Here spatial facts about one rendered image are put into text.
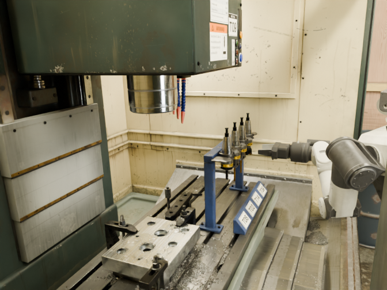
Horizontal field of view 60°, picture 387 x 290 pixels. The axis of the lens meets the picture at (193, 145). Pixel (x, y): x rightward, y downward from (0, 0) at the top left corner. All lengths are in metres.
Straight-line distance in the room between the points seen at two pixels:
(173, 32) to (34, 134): 0.65
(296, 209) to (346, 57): 0.85
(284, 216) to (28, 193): 1.28
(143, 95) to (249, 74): 1.08
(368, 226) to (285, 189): 1.24
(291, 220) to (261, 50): 0.95
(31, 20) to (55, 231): 0.79
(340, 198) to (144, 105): 0.71
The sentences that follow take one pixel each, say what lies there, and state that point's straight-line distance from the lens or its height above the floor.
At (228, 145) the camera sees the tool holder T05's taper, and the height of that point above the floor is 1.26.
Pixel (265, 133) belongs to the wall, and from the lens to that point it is 2.05.
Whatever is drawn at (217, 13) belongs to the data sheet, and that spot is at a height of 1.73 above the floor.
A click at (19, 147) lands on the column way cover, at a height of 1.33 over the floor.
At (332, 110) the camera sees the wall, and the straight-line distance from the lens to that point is 1.98.
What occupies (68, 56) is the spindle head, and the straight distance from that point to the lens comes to 1.13.
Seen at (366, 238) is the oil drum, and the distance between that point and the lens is 3.22.
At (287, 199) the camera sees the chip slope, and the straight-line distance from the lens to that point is 2.01.
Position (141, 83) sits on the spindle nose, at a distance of 1.03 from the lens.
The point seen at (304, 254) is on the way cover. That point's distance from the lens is 1.70.
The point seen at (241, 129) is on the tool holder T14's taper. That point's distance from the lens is 1.54.
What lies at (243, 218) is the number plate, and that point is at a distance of 1.45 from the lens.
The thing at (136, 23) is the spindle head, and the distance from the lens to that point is 0.97.
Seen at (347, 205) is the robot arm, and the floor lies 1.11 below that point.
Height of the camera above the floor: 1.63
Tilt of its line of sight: 16 degrees down
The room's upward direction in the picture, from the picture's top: 2 degrees counter-clockwise
